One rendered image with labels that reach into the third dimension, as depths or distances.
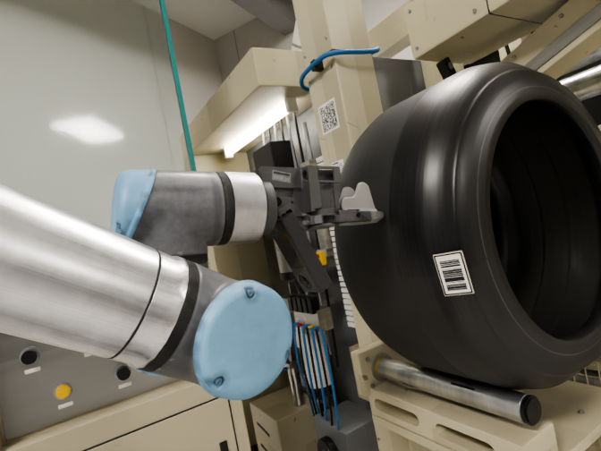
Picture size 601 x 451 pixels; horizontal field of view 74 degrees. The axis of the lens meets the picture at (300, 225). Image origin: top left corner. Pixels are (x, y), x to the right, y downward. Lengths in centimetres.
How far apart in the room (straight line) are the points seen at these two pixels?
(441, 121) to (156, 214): 42
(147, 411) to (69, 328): 86
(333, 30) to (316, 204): 64
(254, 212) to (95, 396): 80
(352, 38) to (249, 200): 72
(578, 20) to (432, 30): 31
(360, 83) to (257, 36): 392
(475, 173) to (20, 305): 54
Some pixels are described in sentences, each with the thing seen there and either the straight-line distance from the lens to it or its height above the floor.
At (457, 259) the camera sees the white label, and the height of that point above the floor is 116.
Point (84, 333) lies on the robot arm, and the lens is 30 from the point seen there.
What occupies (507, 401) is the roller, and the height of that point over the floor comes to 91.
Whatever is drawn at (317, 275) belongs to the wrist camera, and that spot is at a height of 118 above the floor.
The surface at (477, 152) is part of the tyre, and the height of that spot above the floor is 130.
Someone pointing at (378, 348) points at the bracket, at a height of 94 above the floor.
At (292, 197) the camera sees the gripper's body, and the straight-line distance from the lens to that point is 53.
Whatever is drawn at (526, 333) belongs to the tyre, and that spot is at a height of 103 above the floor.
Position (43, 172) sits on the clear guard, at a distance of 113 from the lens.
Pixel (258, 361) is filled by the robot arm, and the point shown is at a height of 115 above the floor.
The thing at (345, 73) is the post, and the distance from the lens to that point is 105.
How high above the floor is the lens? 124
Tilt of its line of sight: 1 degrees up
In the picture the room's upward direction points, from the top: 11 degrees counter-clockwise
